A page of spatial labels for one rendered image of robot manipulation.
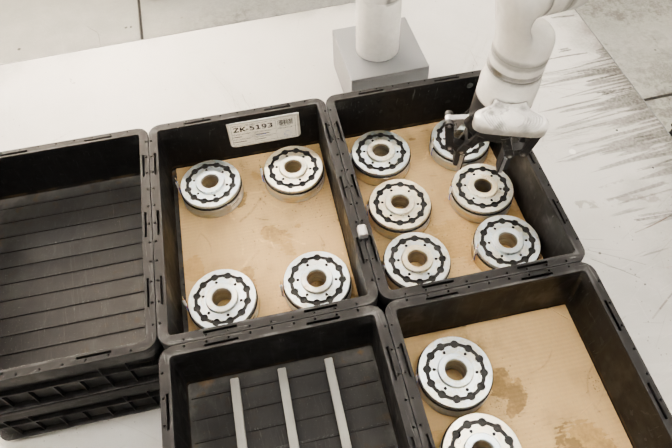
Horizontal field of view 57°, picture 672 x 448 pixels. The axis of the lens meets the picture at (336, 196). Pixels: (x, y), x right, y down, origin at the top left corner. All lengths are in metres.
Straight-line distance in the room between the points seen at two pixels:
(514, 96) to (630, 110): 0.72
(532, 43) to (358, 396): 0.52
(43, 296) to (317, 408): 0.47
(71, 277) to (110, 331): 0.12
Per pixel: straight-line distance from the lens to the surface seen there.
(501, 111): 0.80
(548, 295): 0.97
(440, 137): 1.12
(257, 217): 1.06
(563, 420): 0.94
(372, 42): 1.30
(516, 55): 0.76
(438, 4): 1.67
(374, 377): 0.92
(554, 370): 0.96
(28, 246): 1.15
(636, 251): 1.27
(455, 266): 1.01
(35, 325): 1.07
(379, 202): 1.03
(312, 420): 0.90
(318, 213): 1.05
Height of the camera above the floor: 1.69
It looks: 54 degrees down
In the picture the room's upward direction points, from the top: 3 degrees counter-clockwise
